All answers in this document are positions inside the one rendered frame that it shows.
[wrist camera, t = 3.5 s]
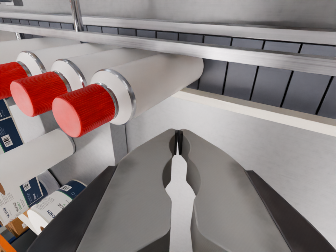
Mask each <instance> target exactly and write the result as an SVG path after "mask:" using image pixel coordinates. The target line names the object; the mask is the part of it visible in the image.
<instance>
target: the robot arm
mask: <svg viewBox="0 0 336 252"><path fill-rule="evenodd" d="M177 146H178V151H179V156H182V158H183V159H184V160H185V161H186V163H187V173H186V182H187V183H188V184H189V185H190V187H191V188H192V190H193V191H194V193H195V196H196V198H195V199H194V203H193V211H192V218H191V226H190V233H191V241H192V250H193V252H336V249H335V248H334V247H333V246H332V245H331V244H330V243H329V241H328V240H327V239H326V238H325V237H324V236H323V235H322V234H321V233H320V232H319V231H318V230H317V229H316V228H315V227H314V226H313V225H312V224H311V223H310V222H309V221H308V220H307V219H306V218H305V217H304V216H302V215H301V214H300V213H299V212H298V211H297V210H296V209H295V208H294V207H293V206H292V205H290V204H289V203H288V202H287V201H286V200H285V199H284V198H283V197H282V196H281V195H280V194H278V193H277V192H276V191H275V190H274V189H273V188H272V187H271V186H270V185H269V184H268V183H266V182H265V181H264V180H263V179H262V178H261V177H260V176H259V175H258V174H257V173H255V172H254V171H253V170H245V169H244V168H243V167H242V166H241V165H240V164H239V163H238V162H237V161H236V160H234V159H233V158H232V157H231V156H230V155H228V154H227V153H226V152H224V151H223V150H221V149H220V148H218V147H217V146H215V145H213V144H212V143H210V142H208V141H207V140H205V139H203V138H202V137H200V136H198V135H197V134H195V133H193V132H192V131H190V130H187V129H180V130H175V129H173V128H170V129H168V130H166V131H165V132H163V133H161V134H159V135H158V136H156V137H154V138H152V139H151V140H149V141H147V142H145V143H144V144H142V145H140V146H139V147H137V148H135V149H134V150H132V151H131V152H130V153H128V154H127V155H126V156H125V157H124V158H123V159H122V160H121V161H120V162H119V163H118V164H116V165H115V166H108V167H107V168H106V169H105V170H104V171H103V172H102V173H101V174H100V175H99V176H98V177H97V178H96V179H95V180H94V181H92V182H91V183H90V184H89V185H88V186H87V187H86V188H85V189H84V190H83V191H82V192H81V193H80V194H79V195H78V196H77V197H75V198H74V199H73V200H72V201H71V202H70V203H69V204H68V205H67V206H66V207H65V208H64V209H63V210H62V211H61V212H60V213H59V214H58V215H57V216H56V217H55V218H54V219H53V220H52V221H51V222H50V223H49V224H48V225H47V226H46V227H45V229H44V230H43V231H42V232H41V233H40V234H39V236H38V237H37V238H36V239H35V241H34V242H33V243H32V245H31V246H30V247H29V249H28V250H27V251H26V252H170V241H171V222H172V199H171V198H170V196H169V195H168V193H167V192H166V187H167V186H168V185H169V184H170V182H171V180H172V160H173V157H174V156H176V155H177Z"/></svg>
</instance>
